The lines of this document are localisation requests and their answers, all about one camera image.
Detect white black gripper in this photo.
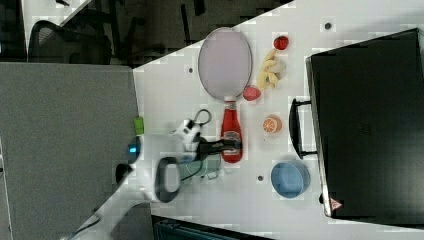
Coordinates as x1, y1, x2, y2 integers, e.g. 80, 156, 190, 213
171, 119, 241, 161

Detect red plush ketchup bottle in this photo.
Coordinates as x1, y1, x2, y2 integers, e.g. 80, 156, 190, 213
221, 101, 243, 164

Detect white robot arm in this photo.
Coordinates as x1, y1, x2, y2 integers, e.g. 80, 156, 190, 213
62, 119, 242, 240

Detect orange slice toy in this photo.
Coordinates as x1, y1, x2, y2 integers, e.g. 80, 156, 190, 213
262, 114, 282, 134

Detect red plush strawberry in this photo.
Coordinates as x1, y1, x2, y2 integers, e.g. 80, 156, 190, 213
243, 86, 261, 101

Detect blue bowl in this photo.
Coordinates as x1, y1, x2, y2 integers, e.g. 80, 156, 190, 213
271, 160, 311, 199

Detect round grey plate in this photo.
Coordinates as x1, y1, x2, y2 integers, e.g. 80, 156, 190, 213
198, 27, 252, 101

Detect green tag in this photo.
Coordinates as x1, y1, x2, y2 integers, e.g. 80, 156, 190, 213
133, 116, 144, 135

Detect yellow plush banana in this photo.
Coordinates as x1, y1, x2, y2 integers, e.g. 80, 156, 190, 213
256, 49, 286, 91

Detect small red strawberry toy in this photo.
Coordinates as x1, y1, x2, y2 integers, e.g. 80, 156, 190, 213
273, 36, 289, 51

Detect black toaster oven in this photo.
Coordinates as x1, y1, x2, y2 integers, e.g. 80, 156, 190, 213
305, 28, 424, 229

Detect grey partition panel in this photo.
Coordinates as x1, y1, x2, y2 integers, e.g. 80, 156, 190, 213
0, 63, 138, 240

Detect black office chair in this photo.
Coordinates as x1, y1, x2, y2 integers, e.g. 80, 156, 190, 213
28, 20, 112, 65

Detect black cable loop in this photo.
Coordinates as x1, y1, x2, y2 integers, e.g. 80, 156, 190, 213
193, 108, 213, 127

